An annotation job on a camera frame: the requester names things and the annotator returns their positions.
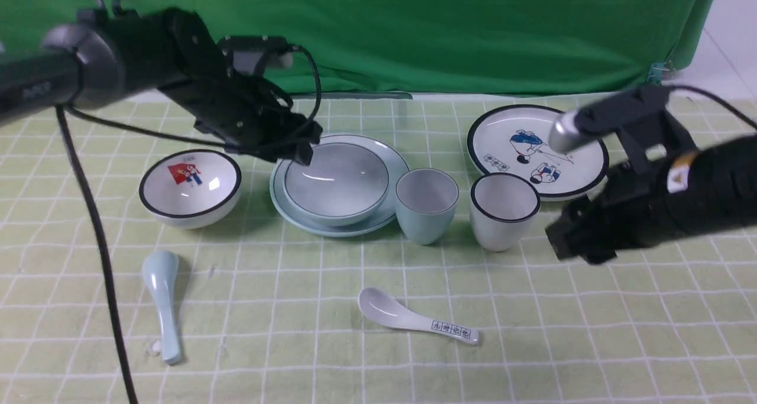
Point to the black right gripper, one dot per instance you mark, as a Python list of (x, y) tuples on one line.
[(617, 218)]

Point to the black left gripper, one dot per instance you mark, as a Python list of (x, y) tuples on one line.
[(249, 114)]

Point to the light blue bowl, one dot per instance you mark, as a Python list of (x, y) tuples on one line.
[(344, 184)]

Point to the light blue cup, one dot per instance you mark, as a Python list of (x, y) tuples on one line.
[(426, 203)]

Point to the light blue ceramic spoon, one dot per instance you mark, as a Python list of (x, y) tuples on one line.
[(160, 270)]

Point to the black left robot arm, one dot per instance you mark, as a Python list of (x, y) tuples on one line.
[(98, 61)]

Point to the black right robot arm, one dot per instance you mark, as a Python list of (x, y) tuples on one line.
[(694, 194)]

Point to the light blue plate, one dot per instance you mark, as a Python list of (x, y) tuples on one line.
[(385, 212)]

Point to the white bowl black rim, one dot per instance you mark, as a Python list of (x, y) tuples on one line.
[(191, 189)]

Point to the white cup black rim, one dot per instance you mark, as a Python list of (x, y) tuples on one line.
[(503, 207)]

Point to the white cartoon plate black rim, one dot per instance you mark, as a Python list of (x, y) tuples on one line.
[(513, 140)]

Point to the green backdrop cloth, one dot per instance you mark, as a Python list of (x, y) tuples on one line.
[(517, 47)]

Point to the small clamp on backdrop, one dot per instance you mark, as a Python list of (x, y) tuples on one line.
[(660, 72)]

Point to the light green checkered tablecloth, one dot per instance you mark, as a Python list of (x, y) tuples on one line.
[(268, 313)]

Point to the white ceramic spoon with text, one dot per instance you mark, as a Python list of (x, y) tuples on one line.
[(380, 308)]

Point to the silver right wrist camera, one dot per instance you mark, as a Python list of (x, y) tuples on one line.
[(638, 117)]

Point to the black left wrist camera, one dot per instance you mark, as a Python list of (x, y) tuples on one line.
[(253, 54)]

